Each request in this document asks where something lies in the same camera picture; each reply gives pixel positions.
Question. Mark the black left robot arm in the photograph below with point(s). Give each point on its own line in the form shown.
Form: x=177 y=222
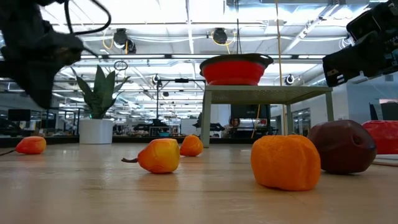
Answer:
x=25 y=15

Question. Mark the black background robot arm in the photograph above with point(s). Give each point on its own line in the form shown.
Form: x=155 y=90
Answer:
x=214 y=126

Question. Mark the toy orange fruit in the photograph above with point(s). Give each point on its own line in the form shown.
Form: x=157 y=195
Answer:
x=285 y=161

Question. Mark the small orange-yellow toy pear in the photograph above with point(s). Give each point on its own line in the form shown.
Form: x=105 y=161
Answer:
x=160 y=155
x=31 y=145
x=191 y=145

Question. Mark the red-orange toy mango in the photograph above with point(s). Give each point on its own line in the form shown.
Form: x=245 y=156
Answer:
x=385 y=137

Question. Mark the white plant pot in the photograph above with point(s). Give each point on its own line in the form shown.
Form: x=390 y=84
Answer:
x=95 y=132

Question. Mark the red collapsible bowl grey rim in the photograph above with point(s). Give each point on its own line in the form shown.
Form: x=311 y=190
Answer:
x=234 y=73

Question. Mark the person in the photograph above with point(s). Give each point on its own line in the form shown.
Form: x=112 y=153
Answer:
x=234 y=122

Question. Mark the black camera gantry frame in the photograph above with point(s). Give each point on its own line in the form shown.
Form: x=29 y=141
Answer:
x=182 y=80

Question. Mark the black partition panel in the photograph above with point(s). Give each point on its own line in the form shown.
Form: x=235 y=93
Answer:
x=390 y=112

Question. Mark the green perforated metal shelf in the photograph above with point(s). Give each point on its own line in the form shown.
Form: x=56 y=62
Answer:
x=267 y=95

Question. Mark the black monitor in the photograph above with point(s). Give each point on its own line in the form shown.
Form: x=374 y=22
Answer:
x=19 y=115
x=248 y=111

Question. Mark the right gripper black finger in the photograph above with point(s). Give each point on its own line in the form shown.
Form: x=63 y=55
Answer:
x=357 y=60

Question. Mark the green snake plant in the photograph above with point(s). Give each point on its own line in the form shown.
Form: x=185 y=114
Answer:
x=101 y=93

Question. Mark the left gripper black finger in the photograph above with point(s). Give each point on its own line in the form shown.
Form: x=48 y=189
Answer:
x=40 y=87
x=62 y=46

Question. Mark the dark red toy fruit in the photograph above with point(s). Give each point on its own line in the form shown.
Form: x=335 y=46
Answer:
x=345 y=146

